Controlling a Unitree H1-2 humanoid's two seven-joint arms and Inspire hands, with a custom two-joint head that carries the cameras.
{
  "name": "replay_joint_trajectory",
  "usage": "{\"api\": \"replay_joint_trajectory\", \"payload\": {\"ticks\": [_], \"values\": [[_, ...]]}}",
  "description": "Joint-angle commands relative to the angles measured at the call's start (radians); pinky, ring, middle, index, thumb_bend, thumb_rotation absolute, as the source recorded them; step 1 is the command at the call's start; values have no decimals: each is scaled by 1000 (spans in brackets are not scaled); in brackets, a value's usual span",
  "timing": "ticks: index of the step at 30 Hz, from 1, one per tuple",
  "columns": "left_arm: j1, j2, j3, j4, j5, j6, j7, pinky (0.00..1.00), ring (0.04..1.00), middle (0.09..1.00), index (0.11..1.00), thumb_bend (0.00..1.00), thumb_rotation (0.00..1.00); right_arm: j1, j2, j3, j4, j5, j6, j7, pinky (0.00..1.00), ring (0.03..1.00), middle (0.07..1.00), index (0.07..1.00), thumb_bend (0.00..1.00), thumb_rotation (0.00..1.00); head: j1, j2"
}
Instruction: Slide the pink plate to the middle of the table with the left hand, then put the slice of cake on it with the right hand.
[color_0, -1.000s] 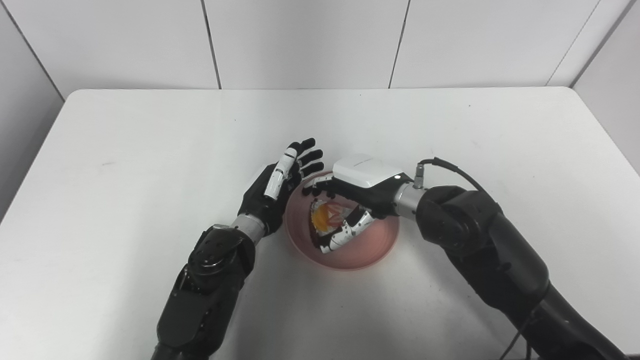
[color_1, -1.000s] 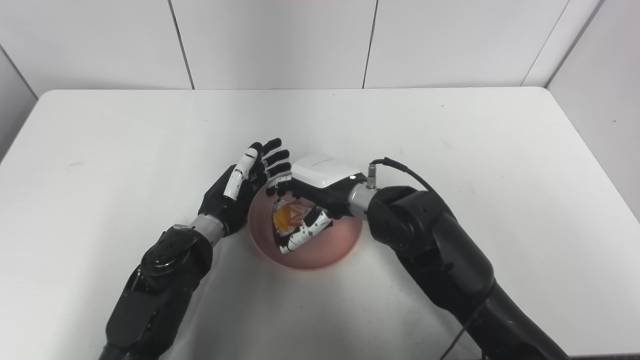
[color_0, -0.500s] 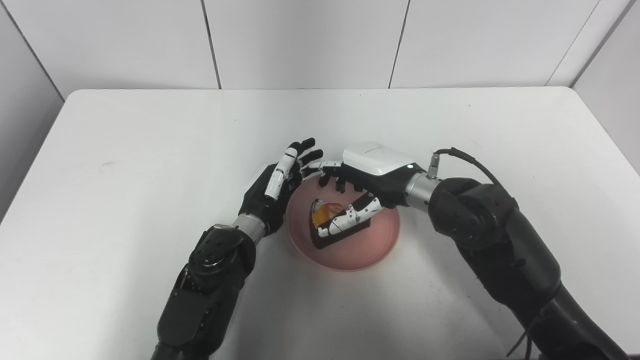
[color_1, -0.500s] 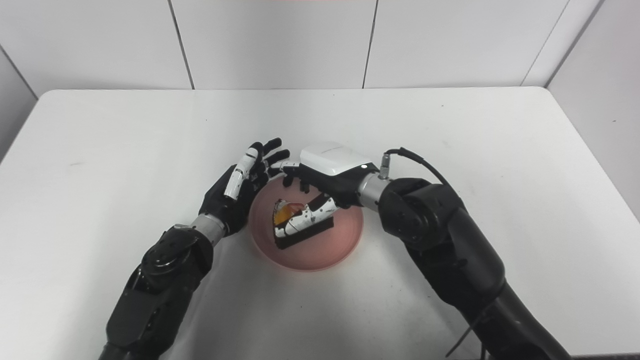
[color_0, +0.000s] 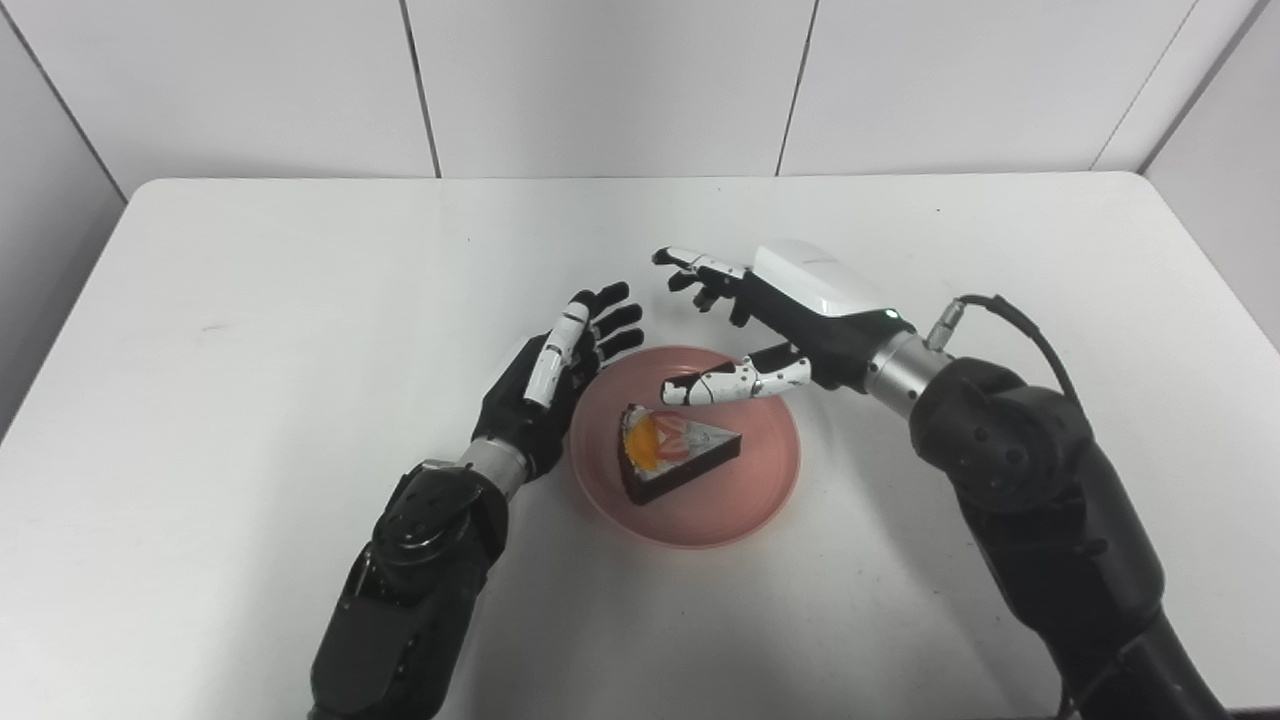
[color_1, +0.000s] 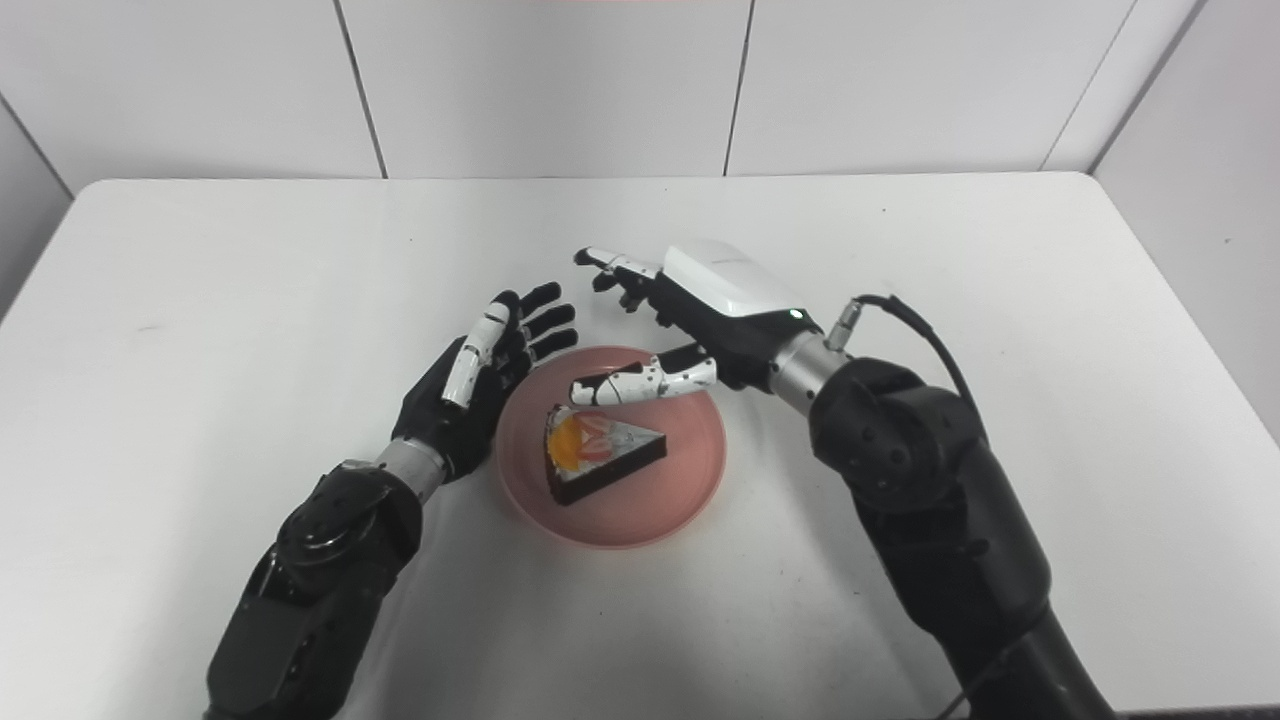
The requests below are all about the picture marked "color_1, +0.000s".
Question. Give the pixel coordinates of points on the chocolate cake slice with fruit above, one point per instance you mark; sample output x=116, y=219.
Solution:
x=600, y=462

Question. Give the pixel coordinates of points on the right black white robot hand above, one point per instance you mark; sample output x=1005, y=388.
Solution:
x=730, y=290

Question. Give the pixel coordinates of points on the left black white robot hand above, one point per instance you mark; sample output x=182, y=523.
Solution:
x=450, y=415

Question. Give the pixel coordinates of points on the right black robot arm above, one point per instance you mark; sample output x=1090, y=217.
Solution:
x=930, y=500

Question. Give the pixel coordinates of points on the pink round plate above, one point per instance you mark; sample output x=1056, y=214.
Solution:
x=650, y=500

